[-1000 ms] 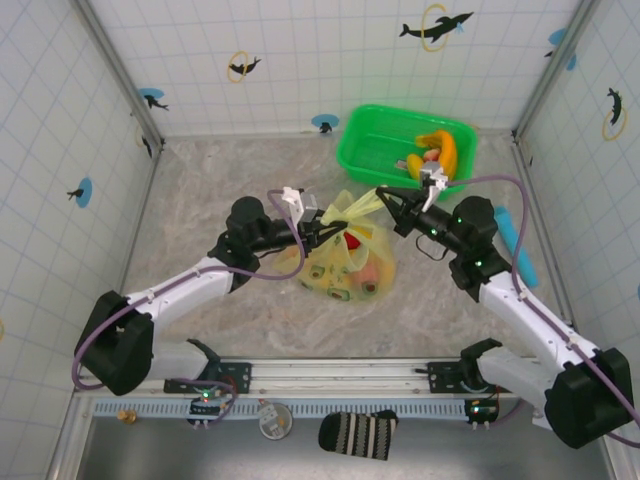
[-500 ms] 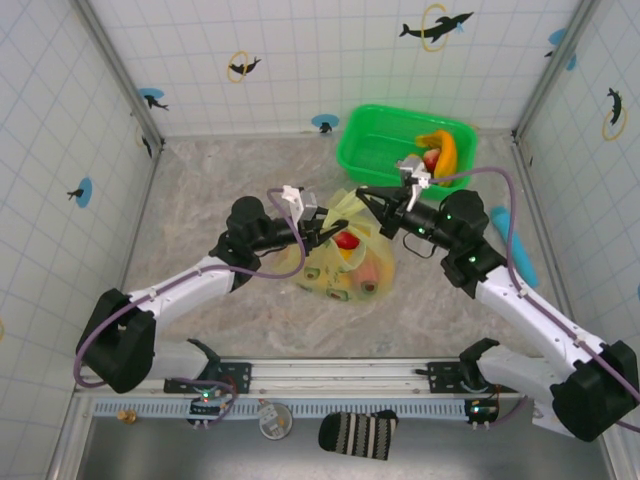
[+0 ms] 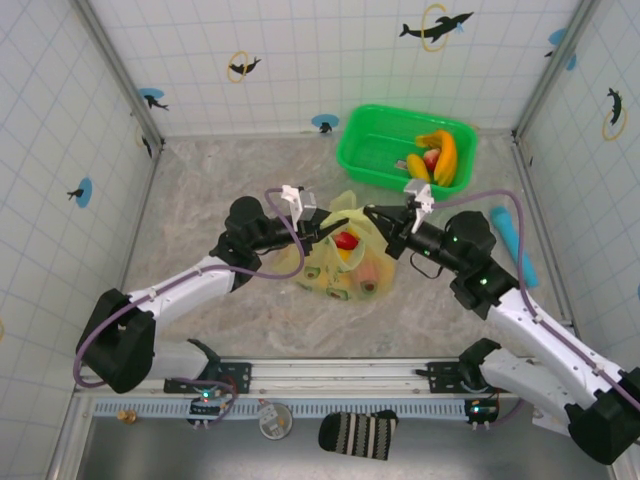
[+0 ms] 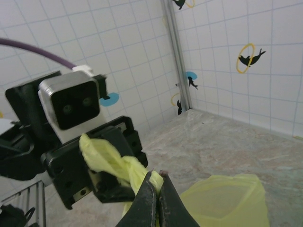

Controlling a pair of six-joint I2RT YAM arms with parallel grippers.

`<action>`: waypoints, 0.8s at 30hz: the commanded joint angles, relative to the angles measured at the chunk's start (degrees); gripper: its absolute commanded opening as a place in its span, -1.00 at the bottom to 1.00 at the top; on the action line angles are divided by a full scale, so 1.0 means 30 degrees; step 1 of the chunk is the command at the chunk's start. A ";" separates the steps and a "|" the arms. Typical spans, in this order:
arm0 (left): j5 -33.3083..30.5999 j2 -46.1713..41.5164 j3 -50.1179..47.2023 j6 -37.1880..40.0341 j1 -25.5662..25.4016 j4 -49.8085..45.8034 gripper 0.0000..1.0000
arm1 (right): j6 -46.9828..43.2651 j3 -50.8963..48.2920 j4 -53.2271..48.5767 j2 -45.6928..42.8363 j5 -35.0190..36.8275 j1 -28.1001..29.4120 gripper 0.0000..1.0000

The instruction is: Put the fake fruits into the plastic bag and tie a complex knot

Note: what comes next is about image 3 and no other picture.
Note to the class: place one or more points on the red fake apple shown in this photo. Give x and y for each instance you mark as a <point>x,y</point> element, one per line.
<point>347,240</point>

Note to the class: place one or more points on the single yellow fake banana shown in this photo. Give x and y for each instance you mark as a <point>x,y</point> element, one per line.
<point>347,255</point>

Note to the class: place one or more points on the yellow avocado print plastic bag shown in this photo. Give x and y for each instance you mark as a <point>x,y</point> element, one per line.
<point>320,280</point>

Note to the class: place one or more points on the green plastic basket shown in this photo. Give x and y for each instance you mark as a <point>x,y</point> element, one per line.
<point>370,145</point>

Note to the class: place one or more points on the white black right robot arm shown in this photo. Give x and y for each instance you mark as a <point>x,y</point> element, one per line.
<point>545,330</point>

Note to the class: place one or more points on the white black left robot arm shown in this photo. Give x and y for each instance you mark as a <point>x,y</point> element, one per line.
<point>175,290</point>

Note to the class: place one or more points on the orange yellow fake banana bunch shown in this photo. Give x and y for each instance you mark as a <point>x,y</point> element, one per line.
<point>447,155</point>

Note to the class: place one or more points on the teal cylindrical tool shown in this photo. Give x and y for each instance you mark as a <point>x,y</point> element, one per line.
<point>505,225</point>

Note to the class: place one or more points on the small white label tag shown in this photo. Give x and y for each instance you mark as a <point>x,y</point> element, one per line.
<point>401,164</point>

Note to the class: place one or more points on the yellow banana toy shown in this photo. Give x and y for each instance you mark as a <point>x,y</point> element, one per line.
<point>419,167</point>

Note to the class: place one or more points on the dolphin blue circle sticker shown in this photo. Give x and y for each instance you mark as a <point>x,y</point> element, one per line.
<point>152,97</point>
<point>322,121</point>
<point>84,192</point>
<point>556,37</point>

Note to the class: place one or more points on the round metal disc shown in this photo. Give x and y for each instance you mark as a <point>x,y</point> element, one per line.
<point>275,422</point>

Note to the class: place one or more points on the black striped sock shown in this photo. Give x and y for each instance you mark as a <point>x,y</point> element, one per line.
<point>357,435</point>

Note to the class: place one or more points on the small brass fitting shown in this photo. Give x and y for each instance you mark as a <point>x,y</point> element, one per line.
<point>127,417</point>

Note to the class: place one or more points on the aluminium side rail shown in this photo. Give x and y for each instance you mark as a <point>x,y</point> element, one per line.
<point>134,250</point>
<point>550,250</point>

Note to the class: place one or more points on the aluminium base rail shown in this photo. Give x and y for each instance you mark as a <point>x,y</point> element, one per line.
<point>340,375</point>

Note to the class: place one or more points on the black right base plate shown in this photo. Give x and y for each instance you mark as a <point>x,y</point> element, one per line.
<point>442,375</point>

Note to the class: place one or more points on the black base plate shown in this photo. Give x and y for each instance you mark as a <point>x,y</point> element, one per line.
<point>240,377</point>
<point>442,375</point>

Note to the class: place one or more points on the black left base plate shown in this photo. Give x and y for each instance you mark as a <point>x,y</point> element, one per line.
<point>240,377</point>

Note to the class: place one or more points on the aluminium corner post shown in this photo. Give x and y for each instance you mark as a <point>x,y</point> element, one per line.
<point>118,70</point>
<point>555,70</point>

